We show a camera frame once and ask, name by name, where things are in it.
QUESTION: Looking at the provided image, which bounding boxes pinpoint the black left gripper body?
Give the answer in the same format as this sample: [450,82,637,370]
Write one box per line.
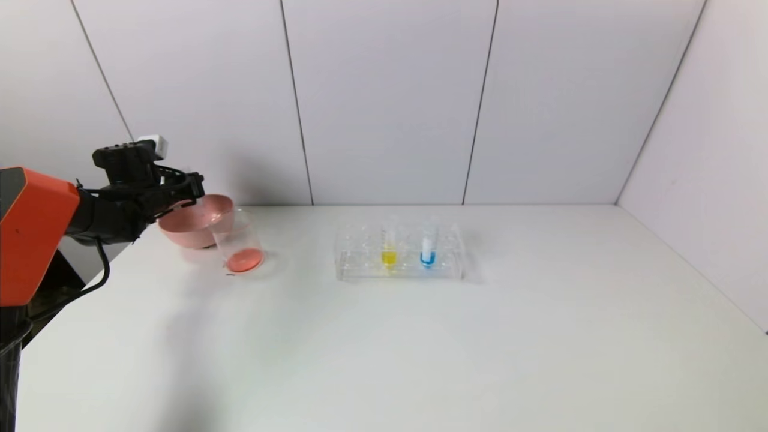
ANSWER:
[146,172,205,224]

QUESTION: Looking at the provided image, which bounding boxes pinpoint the test tube with yellow pigment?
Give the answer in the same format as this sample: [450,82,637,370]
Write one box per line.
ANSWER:
[380,217,398,272]

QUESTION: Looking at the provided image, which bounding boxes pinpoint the clear glass beaker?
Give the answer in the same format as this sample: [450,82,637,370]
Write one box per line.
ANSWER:
[210,207,266,274]

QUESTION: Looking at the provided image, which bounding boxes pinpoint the test tube with blue pigment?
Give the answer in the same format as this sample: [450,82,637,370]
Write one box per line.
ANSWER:
[419,217,437,269]

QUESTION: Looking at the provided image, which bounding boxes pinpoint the clear acrylic test tube rack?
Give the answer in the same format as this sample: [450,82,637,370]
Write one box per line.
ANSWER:
[334,221,465,282]

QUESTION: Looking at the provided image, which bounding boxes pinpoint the pink bowl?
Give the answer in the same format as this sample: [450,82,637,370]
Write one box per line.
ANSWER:
[158,194,236,250]

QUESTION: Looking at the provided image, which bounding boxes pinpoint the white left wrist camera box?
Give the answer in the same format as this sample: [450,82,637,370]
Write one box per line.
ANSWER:
[137,136,169,160]

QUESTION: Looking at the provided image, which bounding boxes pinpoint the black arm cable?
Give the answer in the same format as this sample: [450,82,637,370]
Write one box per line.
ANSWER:
[24,237,110,325]

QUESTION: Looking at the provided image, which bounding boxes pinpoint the black furniture frame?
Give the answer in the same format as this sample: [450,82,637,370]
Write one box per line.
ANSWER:
[24,249,85,337]

